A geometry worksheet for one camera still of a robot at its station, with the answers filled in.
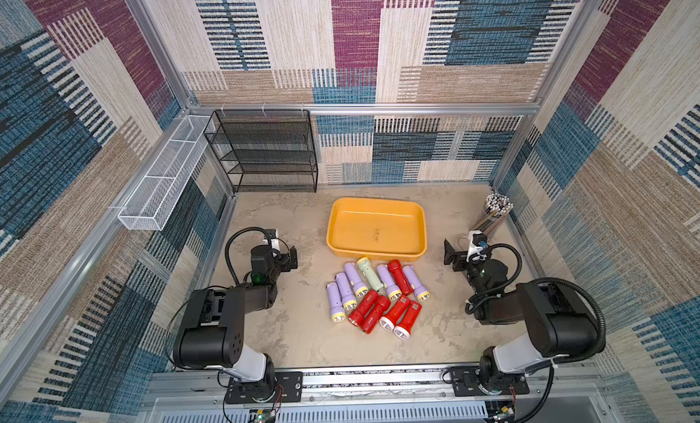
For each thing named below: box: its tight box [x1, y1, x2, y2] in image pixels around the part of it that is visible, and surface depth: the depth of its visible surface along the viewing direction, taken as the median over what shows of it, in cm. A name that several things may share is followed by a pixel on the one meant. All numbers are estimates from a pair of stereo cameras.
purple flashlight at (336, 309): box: [325, 281, 347, 323], surface depth 87 cm
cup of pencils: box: [483, 192, 514, 223], surface depth 92 cm
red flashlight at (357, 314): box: [347, 289, 379, 327], surface depth 86 cm
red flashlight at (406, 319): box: [392, 300, 423, 341], surface depth 85 cm
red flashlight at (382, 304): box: [360, 295, 392, 335], surface depth 85 cm
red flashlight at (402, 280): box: [388, 258, 415, 296], surface depth 93 cm
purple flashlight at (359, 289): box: [344, 260, 370, 298], surface depth 93 cm
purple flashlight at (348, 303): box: [335, 271, 359, 311], surface depth 89 cm
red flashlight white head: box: [379, 294, 412, 332], surface depth 87 cm
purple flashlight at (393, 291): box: [377, 263, 402, 300], surface depth 91 cm
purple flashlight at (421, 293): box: [401, 264, 431, 302], surface depth 91 cm
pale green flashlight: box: [357, 257, 387, 292], surface depth 93 cm
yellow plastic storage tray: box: [326, 196, 428, 258], surface depth 107 cm
